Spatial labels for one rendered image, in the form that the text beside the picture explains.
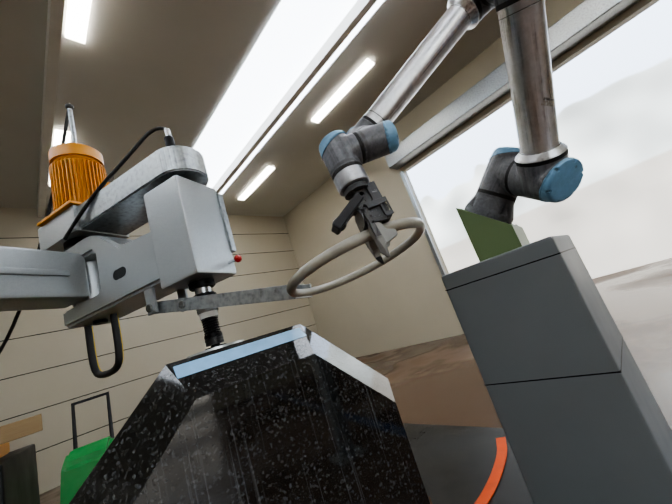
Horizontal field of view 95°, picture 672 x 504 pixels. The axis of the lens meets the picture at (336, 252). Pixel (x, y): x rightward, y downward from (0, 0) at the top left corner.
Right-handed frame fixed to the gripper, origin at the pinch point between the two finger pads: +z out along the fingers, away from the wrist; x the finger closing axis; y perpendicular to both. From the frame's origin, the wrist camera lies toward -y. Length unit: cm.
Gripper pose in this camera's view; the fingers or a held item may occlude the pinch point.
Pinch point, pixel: (381, 257)
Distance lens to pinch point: 78.3
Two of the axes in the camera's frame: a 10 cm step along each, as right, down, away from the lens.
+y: 9.1, -3.5, 2.1
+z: 4.0, 8.8, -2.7
